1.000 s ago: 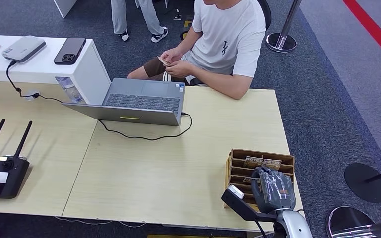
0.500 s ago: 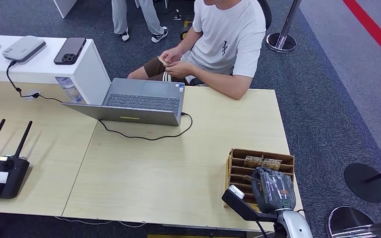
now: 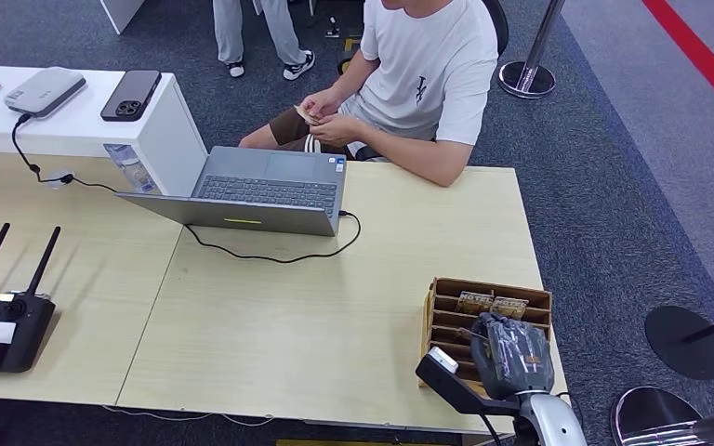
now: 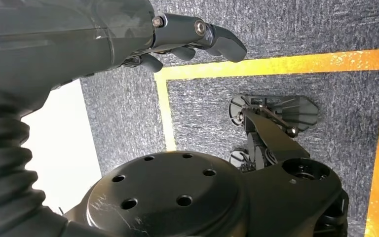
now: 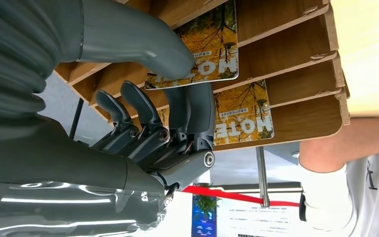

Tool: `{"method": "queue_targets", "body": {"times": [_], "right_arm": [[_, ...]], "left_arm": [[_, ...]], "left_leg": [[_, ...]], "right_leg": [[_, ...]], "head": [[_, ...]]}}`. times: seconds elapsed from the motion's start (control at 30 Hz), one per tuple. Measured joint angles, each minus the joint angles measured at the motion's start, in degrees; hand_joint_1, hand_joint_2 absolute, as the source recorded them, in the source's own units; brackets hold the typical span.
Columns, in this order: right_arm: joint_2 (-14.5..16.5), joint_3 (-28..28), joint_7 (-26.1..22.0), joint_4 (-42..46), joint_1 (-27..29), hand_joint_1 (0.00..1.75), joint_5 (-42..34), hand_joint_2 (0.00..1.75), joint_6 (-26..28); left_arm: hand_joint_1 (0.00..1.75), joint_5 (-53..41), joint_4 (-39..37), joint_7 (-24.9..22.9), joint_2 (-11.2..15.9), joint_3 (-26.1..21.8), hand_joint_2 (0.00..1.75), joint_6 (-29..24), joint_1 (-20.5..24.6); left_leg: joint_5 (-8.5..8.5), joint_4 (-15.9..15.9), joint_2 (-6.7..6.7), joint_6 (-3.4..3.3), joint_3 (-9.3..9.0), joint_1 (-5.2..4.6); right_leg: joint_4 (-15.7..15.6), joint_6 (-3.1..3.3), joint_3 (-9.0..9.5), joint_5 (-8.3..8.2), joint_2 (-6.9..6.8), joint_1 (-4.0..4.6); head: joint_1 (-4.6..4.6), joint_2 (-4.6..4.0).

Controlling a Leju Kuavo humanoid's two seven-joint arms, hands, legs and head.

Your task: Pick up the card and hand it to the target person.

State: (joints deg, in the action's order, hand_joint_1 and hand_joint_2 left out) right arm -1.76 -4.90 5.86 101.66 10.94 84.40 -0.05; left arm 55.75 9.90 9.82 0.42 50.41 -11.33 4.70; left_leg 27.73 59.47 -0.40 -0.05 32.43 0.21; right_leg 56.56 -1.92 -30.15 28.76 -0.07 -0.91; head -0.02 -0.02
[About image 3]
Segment person's left hand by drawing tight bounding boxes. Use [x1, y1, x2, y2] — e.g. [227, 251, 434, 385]
[309, 114, 364, 147]

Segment person's right hand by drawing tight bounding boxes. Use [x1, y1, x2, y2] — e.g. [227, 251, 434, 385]
[299, 86, 346, 119]

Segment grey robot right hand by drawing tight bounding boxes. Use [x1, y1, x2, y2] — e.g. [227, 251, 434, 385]
[458, 311, 556, 401]

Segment stack of key cards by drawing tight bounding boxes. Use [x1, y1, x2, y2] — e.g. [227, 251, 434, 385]
[293, 104, 322, 126]

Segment wooden slotted card holder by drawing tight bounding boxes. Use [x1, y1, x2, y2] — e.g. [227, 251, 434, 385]
[419, 277, 553, 395]

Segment seated person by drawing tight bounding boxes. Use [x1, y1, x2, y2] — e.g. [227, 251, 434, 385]
[238, 0, 500, 189]

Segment standing person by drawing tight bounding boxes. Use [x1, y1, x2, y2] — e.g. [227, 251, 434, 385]
[211, 0, 318, 82]

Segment grey flat card reader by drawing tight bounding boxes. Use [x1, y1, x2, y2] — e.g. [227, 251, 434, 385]
[4, 66, 87, 120]

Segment grey open laptop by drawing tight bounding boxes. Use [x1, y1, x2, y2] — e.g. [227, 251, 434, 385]
[115, 145, 349, 238]

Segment chrome stanchion with dark base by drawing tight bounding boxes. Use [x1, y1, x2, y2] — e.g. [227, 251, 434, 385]
[610, 386, 714, 446]

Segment black stanchion with round base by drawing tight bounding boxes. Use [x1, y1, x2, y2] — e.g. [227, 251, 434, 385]
[644, 306, 714, 382]

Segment black smartphone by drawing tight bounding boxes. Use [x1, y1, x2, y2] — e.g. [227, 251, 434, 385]
[99, 69, 163, 123]

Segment clear plastic water bottle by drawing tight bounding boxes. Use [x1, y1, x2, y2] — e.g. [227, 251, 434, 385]
[102, 143, 160, 196]

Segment white furniture panel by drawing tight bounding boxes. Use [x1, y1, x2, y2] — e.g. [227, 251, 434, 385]
[99, 0, 148, 35]

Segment white counter cabinet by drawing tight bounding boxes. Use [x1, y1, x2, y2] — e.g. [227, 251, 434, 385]
[0, 64, 209, 198]

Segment black remote controller with antennas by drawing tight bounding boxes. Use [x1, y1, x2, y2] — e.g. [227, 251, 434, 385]
[0, 222, 62, 374]

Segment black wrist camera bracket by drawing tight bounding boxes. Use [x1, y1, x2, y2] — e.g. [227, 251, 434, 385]
[415, 355, 522, 417]

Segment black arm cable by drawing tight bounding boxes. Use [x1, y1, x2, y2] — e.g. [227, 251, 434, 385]
[477, 412, 508, 446]

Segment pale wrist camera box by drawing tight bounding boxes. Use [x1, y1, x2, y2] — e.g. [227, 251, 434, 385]
[426, 346, 460, 374]

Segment black laptop power cable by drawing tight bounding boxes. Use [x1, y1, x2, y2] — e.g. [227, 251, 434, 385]
[183, 210, 363, 265]

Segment chrome stanchion post with base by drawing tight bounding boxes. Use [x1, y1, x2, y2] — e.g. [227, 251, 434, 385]
[496, 0, 566, 100]

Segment black card reader cable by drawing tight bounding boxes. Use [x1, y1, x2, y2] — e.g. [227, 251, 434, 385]
[10, 112, 121, 195]

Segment thin white cable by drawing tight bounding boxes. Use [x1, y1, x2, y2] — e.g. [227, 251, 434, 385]
[100, 404, 275, 427]

